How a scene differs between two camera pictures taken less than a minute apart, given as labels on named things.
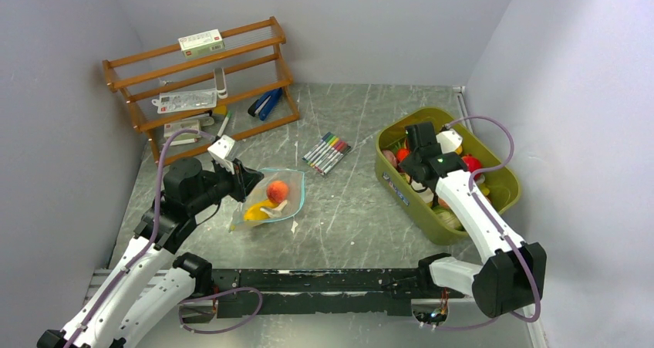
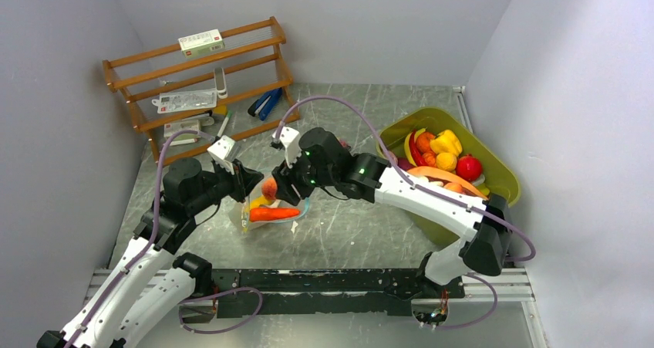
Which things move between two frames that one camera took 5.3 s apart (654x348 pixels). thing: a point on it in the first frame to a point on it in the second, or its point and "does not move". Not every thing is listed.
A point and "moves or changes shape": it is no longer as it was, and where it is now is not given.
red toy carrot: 402,154 to 263,214
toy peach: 277,191 moves or changes shape
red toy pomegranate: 473,164 does not move
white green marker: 219,133 does not move
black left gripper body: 224,183 does not move
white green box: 201,42 does not move
